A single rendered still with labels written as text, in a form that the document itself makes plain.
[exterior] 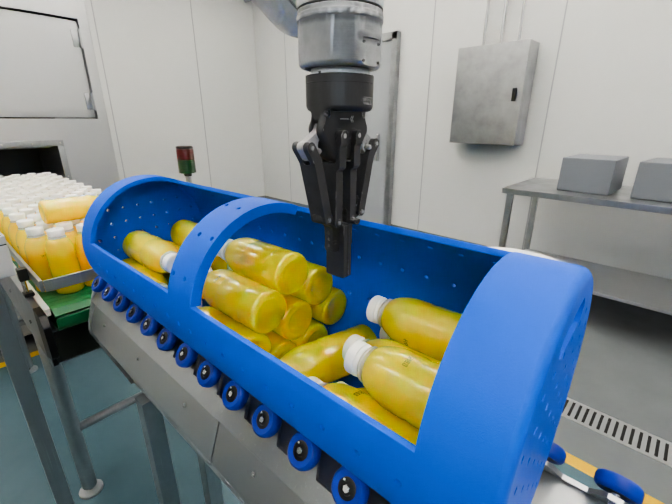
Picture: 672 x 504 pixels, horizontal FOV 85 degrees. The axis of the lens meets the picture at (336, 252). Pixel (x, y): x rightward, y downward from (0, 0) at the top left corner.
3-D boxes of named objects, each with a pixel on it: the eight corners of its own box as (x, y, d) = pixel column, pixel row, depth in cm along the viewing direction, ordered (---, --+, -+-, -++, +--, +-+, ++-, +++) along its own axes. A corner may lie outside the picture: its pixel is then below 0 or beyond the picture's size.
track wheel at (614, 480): (645, 505, 38) (649, 486, 39) (594, 478, 41) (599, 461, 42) (638, 509, 41) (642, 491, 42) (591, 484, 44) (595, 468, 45)
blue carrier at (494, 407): (472, 656, 30) (531, 372, 19) (100, 308, 84) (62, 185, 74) (559, 433, 49) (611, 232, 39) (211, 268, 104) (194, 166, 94)
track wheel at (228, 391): (220, 414, 54) (230, 415, 56) (242, 404, 53) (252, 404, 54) (218, 384, 57) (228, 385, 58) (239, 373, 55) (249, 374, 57)
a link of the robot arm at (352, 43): (401, 14, 39) (397, 76, 41) (336, 28, 44) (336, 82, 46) (344, -7, 32) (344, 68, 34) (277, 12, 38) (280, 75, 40)
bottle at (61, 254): (55, 297, 100) (39, 239, 94) (57, 288, 105) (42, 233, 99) (84, 291, 103) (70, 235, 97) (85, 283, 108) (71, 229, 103)
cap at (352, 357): (356, 385, 41) (344, 378, 42) (377, 364, 44) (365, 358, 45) (353, 359, 39) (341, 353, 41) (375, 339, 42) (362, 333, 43)
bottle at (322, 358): (352, 333, 63) (263, 364, 55) (367, 316, 58) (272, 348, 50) (370, 368, 61) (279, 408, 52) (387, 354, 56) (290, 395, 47)
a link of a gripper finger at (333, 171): (350, 130, 41) (341, 130, 40) (347, 228, 44) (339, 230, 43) (324, 129, 43) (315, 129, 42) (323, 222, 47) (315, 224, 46)
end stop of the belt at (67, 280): (46, 292, 91) (43, 281, 90) (45, 291, 91) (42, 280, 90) (196, 251, 119) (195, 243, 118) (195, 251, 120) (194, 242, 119)
